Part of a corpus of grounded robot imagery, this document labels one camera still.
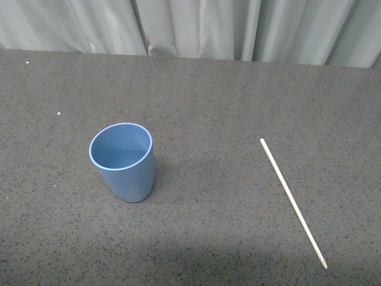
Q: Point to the white chopstick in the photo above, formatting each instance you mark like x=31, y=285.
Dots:
x=293, y=203

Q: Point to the blue plastic cup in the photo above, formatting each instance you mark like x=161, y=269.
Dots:
x=123, y=153

